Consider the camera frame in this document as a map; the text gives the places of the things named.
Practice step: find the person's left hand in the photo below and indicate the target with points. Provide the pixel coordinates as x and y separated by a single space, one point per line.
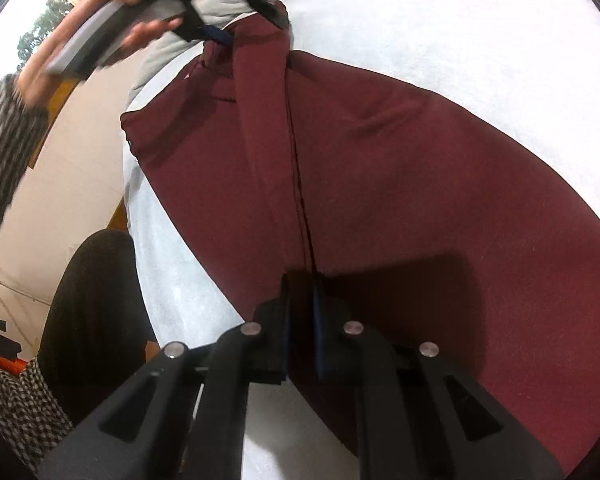
94 32

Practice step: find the wooden framed window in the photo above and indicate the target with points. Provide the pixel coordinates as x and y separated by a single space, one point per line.
84 118

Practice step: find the checkered left sleeve forearm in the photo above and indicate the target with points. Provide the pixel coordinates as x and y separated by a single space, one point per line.
21 127

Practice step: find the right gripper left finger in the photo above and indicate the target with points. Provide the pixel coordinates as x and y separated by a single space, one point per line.
183 414

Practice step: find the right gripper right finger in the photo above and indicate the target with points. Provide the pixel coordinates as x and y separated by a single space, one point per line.
380 384

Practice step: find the maroon pants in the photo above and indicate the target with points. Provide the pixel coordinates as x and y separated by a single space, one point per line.
377 201

